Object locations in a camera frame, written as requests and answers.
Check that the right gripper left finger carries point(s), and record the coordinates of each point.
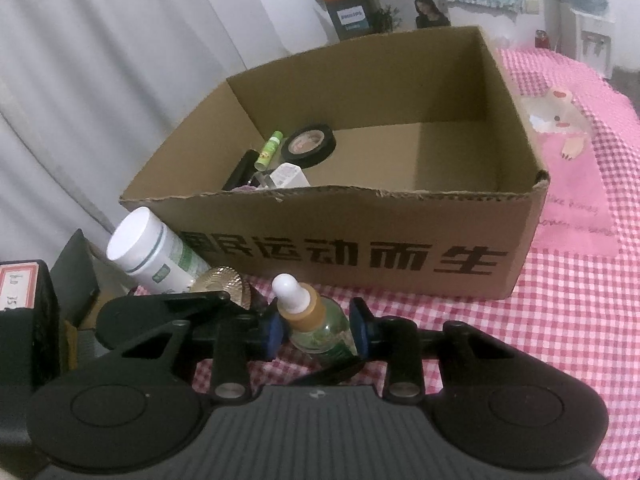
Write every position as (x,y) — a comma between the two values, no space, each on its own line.
(271,334)

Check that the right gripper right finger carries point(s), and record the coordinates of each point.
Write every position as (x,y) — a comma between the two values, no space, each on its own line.
(360,319)

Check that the green dropper bottle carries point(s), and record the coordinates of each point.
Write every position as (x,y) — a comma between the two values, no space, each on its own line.
(317,325)

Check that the gold lid round jar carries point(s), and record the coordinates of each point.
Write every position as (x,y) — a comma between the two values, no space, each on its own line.
(225,279)

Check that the white pill bottle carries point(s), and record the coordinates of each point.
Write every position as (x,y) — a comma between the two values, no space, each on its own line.
(153,255)

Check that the white power adapter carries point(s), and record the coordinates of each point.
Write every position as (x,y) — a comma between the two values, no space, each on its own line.
(286,175)

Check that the black lipstick tube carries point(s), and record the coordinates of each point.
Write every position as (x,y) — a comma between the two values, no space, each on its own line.
(243,172)

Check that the green lip balm tube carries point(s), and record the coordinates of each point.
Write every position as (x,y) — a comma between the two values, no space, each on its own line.
(268,151)

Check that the black electrical tape roll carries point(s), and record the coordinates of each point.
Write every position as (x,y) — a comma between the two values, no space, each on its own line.
(309,147)

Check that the brown cardboard box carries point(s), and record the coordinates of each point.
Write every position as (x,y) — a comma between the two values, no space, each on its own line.
(435,186)

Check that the pink checkered tablecloth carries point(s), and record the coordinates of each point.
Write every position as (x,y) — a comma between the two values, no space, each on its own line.
(576,301)

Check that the black device with red label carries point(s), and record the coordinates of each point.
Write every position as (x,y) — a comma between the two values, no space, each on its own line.
(42,309)

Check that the teal Philips box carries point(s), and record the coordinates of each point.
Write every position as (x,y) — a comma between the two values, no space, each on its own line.
(351,18)

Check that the woman photo picture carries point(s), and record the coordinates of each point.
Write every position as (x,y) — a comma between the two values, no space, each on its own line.
(428,15)

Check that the white curtain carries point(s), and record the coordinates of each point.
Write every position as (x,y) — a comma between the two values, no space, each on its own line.
(91,88)

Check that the small red can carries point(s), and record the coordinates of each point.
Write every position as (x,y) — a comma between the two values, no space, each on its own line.
(542,40)

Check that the water dispenser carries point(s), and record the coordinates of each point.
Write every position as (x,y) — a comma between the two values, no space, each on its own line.
(582,30)

